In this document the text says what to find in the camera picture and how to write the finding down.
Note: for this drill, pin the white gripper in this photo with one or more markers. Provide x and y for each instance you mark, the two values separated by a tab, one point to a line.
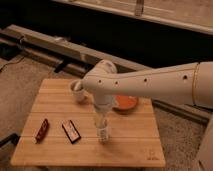
102	110

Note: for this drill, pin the clear plastic bottle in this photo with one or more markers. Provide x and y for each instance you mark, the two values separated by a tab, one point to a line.
103	134

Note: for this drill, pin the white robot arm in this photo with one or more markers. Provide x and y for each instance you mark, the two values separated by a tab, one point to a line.
190	84

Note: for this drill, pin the orange bowl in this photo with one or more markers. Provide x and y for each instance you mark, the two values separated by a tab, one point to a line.
125	103

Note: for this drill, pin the black and red box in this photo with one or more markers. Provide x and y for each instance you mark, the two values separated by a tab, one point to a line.
71	131

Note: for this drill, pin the white cup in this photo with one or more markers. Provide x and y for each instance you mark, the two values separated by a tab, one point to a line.
77	90

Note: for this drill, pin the wooden table board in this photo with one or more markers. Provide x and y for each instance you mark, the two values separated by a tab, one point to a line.
134	139

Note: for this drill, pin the red snack bar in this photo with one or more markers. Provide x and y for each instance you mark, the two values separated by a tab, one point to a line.
42	131

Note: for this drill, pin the metal floor rail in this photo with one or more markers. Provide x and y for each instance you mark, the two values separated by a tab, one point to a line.
69	49

